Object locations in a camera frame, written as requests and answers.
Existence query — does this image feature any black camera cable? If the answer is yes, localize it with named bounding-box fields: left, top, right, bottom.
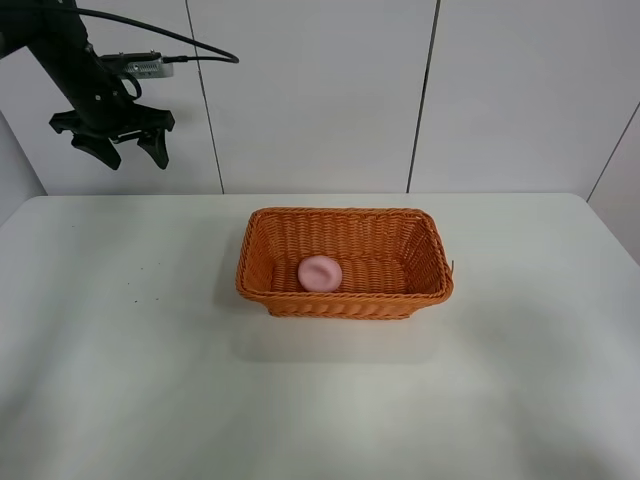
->
left=74, top=8, right=240, bottom=65

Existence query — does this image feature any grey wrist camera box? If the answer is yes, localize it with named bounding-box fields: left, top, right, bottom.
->
left=100, top=52, right=174, bottom=80

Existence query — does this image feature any pink peach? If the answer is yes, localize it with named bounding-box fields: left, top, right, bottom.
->
left=297, top=256, right=343, bottom=293

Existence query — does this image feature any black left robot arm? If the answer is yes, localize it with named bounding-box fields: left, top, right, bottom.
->
left=1, top=1, right=175, bottom=170

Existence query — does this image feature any orange woven wicker basket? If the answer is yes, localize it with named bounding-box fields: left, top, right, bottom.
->
left=235, top=207, right=454, bottom=320

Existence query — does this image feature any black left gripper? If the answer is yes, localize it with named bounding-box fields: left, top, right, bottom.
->
left=49, top=84, right=175, bottom=170

